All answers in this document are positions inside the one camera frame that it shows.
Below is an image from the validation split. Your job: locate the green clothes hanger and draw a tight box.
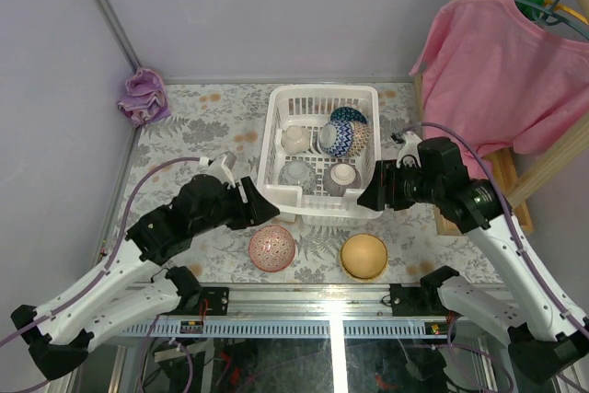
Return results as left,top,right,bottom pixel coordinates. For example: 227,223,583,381
514,0,588,28

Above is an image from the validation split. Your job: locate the purple folded cloth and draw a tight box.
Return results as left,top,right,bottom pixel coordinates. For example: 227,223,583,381
117,67,171,127

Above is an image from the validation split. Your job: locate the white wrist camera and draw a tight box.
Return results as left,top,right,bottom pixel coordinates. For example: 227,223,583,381
392,131,422,168
199,152,237,187

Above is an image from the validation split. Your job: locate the pink t-shirt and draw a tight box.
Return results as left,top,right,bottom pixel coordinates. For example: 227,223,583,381
410,0,588,156

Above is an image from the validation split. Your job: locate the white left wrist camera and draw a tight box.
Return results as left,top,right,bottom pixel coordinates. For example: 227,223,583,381
199,152,237,187

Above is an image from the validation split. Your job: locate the blue triangle pattern bowl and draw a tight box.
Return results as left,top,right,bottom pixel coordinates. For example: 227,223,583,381
329,106,368,124

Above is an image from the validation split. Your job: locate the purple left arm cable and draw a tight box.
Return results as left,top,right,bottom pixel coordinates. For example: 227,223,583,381
0,156,213,393

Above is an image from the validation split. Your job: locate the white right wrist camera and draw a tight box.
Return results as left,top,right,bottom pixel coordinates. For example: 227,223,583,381
392,131,422,168

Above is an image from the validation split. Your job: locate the white plastic dish rack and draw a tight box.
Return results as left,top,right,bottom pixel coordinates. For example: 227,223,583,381
257,85,381,227

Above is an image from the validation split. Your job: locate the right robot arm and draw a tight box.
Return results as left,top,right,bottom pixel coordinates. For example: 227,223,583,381
357,132,588,384

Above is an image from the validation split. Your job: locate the aluminium mounting rail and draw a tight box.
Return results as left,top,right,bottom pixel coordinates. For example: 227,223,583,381
68,283,565,320

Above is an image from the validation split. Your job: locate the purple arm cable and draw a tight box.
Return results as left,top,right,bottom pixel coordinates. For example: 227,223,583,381
390,121,589,393
0,156,213,393

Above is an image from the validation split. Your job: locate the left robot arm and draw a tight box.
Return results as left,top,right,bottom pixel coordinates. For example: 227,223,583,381
11,174,280,381

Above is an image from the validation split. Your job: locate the brown checker pattern bowl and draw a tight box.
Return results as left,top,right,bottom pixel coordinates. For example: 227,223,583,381
347,121,372,157

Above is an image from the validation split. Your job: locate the yellow rimmed bottom bowl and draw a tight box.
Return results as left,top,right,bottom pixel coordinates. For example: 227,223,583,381
340,234,388,281

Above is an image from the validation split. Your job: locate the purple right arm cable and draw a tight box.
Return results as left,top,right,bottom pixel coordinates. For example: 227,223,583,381
390,121,589,393

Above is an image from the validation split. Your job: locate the red eye pattern bowl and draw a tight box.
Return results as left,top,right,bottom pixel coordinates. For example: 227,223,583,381
248,225,296,272

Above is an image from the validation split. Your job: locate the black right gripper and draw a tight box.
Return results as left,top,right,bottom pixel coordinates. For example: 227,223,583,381
355,158,443,211

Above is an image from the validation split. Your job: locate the purple striped bowl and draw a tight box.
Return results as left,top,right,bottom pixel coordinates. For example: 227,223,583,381
322,163,361,197

